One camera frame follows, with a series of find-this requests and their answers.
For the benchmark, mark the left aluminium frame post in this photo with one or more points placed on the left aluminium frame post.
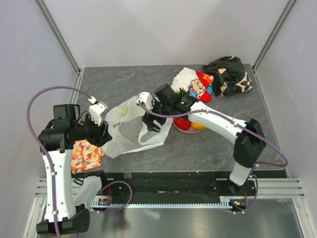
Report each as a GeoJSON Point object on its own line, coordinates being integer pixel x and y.
{"type": "Point", "coordinates": [57, 33]}

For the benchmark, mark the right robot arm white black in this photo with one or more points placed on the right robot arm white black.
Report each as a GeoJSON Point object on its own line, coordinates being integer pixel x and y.
{"type": "Point", "coordinates": [247, 136]}

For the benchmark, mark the white plastic bag fruit print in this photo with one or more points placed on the white plastic bag fruit print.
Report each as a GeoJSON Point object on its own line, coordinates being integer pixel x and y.
{"type": "Point", "coordinates": [129, 133]}

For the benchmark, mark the red fake bell pepper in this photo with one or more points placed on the red fake bell pepper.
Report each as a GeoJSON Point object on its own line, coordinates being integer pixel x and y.
{"type": "Point", "coordinates": [182, 124]}

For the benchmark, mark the aluminium frame post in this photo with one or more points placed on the aluminium frame post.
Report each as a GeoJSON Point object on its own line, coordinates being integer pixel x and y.
{"type": "Point", "coordinates": [57, 33]}
{"type": "Point", "coordinates": [274, 33]}

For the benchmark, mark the fake pineapple green crown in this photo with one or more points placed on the fake pineapple green crown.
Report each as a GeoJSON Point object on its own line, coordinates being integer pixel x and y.
{"type": "Point", "coordinates": [183, 92]}

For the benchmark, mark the orange floral cloth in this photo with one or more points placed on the orange floral cloth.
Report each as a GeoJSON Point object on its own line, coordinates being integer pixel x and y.
{"type": "Point", "coordinates": [85, 157]}

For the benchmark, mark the grey slotted cable duct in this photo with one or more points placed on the grey slotted cable duct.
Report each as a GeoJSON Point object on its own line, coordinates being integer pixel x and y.
{"type": "Point", "coordinates": [99, 204]}

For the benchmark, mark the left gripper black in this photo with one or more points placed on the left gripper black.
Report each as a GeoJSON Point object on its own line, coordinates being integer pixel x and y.
{"type": "Point", "coordinates": [101, 135]}

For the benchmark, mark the black beige patterned cloth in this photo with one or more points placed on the black beige patterned cloth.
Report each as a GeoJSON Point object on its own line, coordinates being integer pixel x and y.
{"type": "Point", "coordinates": [229, 76]}

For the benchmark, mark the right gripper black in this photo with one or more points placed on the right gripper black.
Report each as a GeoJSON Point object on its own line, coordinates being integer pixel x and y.
{"type": "Point", "coordinates": [148, 118]}

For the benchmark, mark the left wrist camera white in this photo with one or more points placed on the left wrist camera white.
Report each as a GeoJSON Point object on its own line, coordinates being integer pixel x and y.
{"type": "Point", "coordinates": [97, 111]}

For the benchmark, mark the fake yellow fruit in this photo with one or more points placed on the fake yellow fruit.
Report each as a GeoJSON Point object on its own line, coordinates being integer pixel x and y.
{"type": "Point", "coordinates": [197, 126]}

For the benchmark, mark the right aluminium frame post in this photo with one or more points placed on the right aluminium frame post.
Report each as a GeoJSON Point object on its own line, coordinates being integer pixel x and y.
{"type": "Point", "coordinates": [274, 33]}

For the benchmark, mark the white cartoon print cloth bag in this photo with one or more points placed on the white cartoon print cloth bag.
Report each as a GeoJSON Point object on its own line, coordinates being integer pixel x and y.
{"type": "Point", "coordinates": [195, 83]}

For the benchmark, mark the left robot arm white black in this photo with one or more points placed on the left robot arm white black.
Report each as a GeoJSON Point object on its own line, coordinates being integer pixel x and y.
{"type": "Point", "coordinates": [67, 214]}

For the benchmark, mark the pink plate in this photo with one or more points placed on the pink plate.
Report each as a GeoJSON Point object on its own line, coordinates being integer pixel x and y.
{"type": "Point", "coordinates": [191, 130]}

